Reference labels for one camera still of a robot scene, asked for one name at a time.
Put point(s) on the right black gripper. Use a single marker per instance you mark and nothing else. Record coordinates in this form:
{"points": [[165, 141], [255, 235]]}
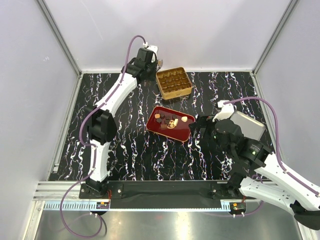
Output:
{"points": [[204, 121]]}

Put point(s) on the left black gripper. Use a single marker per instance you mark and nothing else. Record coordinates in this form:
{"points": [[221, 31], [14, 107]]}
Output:
{"points": [[152, 76]]}

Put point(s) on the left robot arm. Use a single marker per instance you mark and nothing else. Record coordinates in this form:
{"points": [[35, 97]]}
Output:
{"points": [[99, 127]]}

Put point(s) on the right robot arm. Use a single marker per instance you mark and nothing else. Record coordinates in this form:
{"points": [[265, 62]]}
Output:
{"points": [[292, 192]]}

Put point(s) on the white heart chocolate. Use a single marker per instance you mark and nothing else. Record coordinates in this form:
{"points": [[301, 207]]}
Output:
{"points": [[184, 119]]}

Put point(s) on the gold wrapped chocolate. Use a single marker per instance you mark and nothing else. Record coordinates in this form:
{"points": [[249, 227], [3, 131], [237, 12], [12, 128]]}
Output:
{"points": [[171, 124]]}

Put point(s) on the gold chocolate tin box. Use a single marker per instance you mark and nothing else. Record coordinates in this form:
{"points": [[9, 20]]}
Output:
{"points": [[173, 83]]}

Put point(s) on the red lacquer tray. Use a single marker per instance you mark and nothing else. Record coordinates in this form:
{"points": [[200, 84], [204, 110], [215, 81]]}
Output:
{"points": [[180, 132]]}

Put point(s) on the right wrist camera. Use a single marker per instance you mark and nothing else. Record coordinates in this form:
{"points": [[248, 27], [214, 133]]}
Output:
{"points": [[225, 110]]}

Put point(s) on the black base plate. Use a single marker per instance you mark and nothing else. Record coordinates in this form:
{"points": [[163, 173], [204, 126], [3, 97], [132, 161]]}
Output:
{"points": [[162, 194]]}

